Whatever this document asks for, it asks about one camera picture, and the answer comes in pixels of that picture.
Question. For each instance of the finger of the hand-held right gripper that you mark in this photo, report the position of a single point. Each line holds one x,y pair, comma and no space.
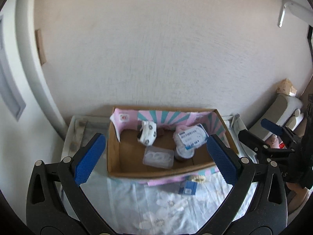
251,139
271,125

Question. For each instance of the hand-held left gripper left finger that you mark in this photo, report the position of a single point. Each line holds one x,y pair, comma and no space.
89,159

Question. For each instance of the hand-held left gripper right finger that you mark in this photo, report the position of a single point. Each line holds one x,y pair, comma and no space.
221,159

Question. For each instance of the white and blue floss packet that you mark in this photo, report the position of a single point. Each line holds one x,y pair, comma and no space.
193,137

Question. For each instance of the cardboard box with pink lining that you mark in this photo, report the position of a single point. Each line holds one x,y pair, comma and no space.
132,161

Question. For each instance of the small blue box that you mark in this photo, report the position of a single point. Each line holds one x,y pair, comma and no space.
187,188

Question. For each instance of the clear plastic floss box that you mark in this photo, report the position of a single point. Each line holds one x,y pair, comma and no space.
157,158

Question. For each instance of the white sock with black print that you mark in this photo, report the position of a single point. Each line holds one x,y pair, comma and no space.
148,133

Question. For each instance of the person's right hand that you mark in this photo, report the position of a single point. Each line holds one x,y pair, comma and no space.
298,195

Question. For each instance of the pink plush toy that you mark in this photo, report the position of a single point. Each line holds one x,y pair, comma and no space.
273,140

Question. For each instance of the small red item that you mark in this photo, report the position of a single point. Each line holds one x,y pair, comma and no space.
283,145

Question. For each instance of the beige hair scrunchie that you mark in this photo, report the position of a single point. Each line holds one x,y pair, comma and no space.
199,180

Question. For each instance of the floral light blue sheet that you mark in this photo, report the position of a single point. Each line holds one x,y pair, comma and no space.
146,205

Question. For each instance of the white wardrobe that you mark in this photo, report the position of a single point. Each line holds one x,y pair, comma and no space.
31,53

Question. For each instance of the dark picture frame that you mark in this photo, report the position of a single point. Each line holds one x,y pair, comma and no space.
310,34

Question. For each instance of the white shelf bracket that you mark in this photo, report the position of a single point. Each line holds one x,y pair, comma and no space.
293,8

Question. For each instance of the small wooden wall block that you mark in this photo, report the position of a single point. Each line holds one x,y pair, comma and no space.
40,46

